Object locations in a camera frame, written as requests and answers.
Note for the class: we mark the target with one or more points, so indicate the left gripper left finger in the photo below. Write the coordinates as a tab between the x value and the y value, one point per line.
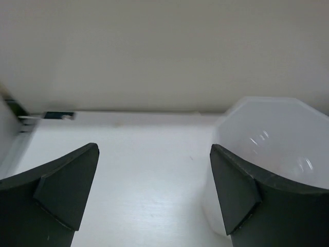
44	206

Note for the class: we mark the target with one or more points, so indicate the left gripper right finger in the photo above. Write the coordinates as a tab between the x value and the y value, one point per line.
260	208

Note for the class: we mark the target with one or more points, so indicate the white octagonal plastic bin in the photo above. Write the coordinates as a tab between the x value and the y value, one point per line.
282	135

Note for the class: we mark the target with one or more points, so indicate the aluminium left rail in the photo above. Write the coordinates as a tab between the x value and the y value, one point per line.
13	116

